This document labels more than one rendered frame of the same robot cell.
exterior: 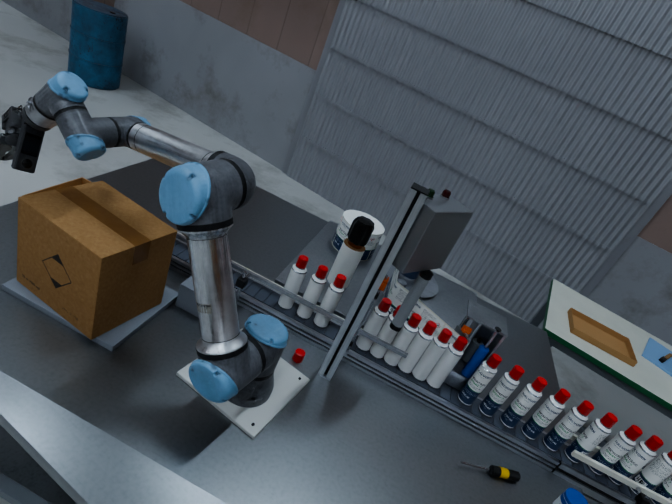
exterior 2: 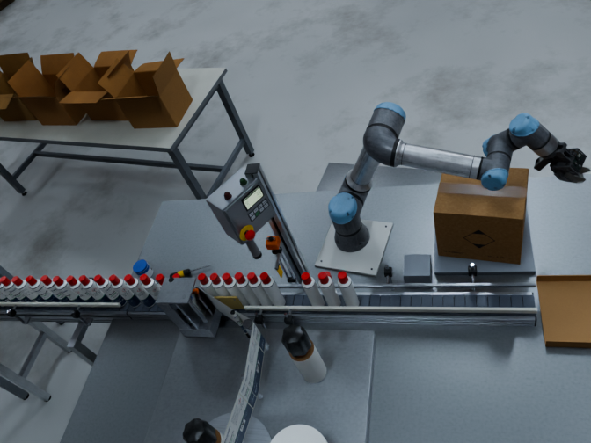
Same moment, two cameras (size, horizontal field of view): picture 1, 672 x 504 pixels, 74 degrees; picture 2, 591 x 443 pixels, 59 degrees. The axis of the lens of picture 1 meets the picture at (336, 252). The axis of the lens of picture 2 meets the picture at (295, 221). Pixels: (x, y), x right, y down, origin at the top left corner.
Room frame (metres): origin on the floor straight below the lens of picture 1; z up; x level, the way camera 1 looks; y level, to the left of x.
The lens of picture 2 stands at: (2.27, 0.41, 2.59)
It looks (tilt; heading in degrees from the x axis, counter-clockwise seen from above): 47 degrees down; 201
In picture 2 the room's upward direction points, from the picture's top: 23 degrees counter-clockwise
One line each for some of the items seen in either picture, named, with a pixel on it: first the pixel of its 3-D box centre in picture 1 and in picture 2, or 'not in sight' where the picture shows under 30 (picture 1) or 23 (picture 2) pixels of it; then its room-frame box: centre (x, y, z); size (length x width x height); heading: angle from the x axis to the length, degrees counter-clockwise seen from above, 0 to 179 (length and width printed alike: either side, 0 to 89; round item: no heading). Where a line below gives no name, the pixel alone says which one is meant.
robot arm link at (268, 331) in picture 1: (260, 343); (345, 212); (0.87, 0.08, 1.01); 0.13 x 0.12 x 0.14; 161
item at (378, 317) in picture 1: (374, 324); (272, 290); (1.20, -0.21, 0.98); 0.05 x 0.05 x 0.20
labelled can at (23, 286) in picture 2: not in sight; (29, 291); (1.07, -1.40, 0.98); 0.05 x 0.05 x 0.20
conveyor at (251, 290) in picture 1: (330, 334); (308, 306); (1.21, -0.10, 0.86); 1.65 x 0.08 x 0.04; 84
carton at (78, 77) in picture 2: not in sight; (106, 86); (-0.57, -1.55, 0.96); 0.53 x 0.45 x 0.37; 164
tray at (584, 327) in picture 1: (600, 335); not in sight; (2.20, -1.49, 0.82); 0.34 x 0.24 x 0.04; 78
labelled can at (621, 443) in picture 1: (615, 449); (95, 290); (1.11, -1.03, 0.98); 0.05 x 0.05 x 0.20
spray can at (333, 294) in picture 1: (330, 300); (311, 290); (1.22, -0.05, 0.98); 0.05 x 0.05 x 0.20
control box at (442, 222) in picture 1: (425, 232); (242, 206); (1.11, -0.20, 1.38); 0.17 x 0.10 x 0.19; 139
